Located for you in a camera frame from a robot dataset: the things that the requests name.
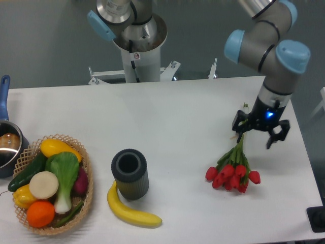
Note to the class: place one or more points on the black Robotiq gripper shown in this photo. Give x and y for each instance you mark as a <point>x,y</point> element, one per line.
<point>263,117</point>

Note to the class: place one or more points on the red tulip bouquet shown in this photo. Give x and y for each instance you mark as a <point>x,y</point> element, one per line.
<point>232,170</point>

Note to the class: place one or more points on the dark grey ribbed vase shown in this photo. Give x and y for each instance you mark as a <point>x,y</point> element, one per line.
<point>129,168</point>

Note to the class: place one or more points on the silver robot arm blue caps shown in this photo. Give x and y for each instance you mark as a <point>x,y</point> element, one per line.
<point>139,34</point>

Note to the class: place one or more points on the white furniture piece right edge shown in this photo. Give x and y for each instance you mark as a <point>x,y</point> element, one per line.
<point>317,113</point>

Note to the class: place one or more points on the black device at table edge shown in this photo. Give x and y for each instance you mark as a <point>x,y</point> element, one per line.
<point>316,218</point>

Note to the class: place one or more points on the yellow banana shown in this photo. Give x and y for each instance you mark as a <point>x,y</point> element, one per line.
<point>130,215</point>

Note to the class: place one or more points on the purple red onion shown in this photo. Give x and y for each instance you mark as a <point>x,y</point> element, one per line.
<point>81,184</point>

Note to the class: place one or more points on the green bok choy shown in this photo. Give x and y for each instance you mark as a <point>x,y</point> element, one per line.
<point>65,167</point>

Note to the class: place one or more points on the green bean pod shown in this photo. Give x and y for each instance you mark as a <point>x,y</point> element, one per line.
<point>70,216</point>

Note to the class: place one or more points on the yellow squash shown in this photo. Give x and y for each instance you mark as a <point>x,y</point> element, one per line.
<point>50,147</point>

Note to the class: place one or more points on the beige round bun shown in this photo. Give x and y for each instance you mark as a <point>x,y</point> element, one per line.
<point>43,185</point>

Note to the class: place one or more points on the dark green cucumber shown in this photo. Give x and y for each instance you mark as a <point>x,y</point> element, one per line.
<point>24,177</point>

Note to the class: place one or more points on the woven wicker basket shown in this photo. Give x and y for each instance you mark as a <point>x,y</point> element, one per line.
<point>27,156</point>

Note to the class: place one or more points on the orange fruit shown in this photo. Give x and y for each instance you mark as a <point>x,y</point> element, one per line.
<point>40,214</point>

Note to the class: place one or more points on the yellow bell pepper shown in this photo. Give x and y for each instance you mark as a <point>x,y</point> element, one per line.
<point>23,198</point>

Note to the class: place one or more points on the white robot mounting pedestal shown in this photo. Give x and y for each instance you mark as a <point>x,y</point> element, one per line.
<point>138,67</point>

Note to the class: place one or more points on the blue handled saucepan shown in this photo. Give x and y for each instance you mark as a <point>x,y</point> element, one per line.
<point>13,143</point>

